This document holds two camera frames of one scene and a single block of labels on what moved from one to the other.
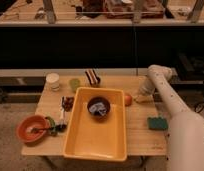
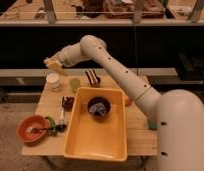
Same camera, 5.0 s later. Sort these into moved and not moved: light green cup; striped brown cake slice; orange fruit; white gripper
Moved: white gripper
Not moved: striped brown cake slice; orange fruit; light green cup
